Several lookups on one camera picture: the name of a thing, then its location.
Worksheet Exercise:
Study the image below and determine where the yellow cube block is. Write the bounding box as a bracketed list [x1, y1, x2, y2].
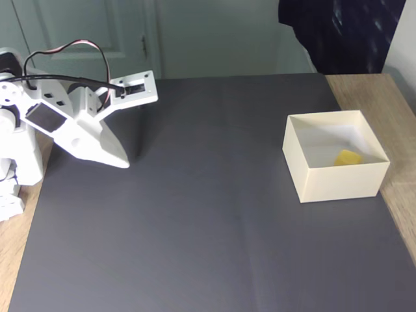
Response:
[333, 149, 363, 166]

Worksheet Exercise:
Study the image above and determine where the white open box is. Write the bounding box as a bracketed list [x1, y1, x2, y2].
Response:
[281, 110, 391, 204]

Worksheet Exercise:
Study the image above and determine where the dark grey mat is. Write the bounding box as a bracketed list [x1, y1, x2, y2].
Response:
[6, 71, 416, 312]

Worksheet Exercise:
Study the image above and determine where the dark hanging cloth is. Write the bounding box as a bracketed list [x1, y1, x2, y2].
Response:
[278, 0, 407, 75]

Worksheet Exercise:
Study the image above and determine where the black camera cable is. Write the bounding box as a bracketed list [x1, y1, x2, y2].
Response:
[6, 74, 126, 98]

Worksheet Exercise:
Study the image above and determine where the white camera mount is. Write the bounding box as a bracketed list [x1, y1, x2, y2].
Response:
[94, 70, 159, 121]

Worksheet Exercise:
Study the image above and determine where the pale green door with handle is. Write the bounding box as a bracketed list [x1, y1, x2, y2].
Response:
[0, 0, 160, 86]

